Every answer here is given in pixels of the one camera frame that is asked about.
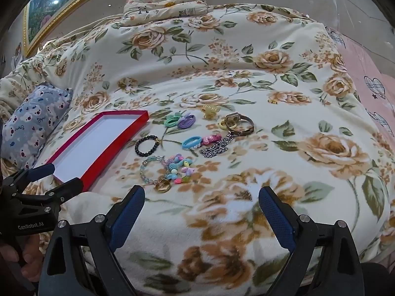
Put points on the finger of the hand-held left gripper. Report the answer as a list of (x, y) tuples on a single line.
[(43, 169), (69, 188)]

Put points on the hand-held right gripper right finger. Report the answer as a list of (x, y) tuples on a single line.
[(277, 219)]

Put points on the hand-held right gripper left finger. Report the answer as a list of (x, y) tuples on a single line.
[(126, 219)]

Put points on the red jewelry box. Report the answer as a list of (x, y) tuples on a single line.
[(101, 148)]

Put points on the gold green-faced wristwatch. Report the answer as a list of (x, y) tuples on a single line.
[(232, 118)]

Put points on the yellow hair claw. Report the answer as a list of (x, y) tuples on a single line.
[(209, 112)]

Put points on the person's left hand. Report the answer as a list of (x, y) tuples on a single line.
[(32, 252)]

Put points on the grey bear print pillow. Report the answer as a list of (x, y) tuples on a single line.
[(34, 123)]

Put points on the floral blanket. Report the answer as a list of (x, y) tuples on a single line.
[(247, 166)]

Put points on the small gold earring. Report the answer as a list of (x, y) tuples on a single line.
[(272, 101)]

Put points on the gold framed painting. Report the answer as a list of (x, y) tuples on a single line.
[(49, 3)]

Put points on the pink heart print sheet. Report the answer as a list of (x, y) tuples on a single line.
[(364, 64)]

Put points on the panda print folded quilt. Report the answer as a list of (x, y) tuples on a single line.
[(166, 6)]

